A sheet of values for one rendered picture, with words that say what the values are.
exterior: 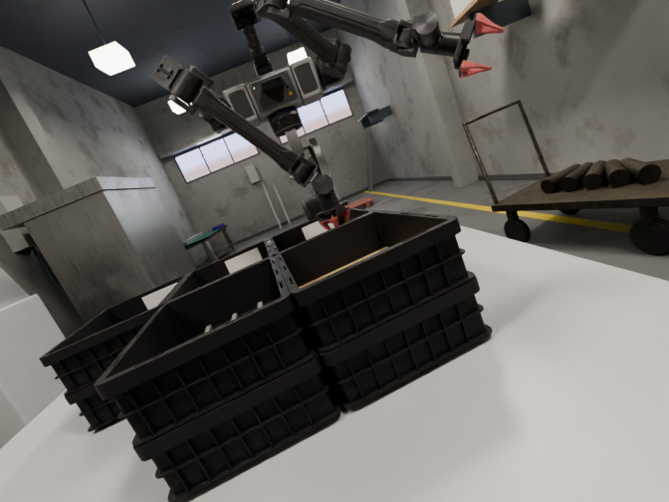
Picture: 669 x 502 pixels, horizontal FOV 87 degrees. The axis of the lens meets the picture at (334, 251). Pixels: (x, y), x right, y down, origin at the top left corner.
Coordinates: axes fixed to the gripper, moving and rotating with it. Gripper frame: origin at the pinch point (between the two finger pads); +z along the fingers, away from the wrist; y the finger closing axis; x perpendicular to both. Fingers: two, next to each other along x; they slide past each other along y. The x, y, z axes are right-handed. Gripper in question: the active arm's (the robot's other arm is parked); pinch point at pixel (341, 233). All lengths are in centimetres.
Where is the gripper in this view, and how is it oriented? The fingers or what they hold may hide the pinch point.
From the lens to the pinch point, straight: 114.9
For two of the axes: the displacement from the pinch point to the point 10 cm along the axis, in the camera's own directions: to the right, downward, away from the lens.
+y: 5.7, -4.2, 7.1
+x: -7.3, 1.4, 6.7
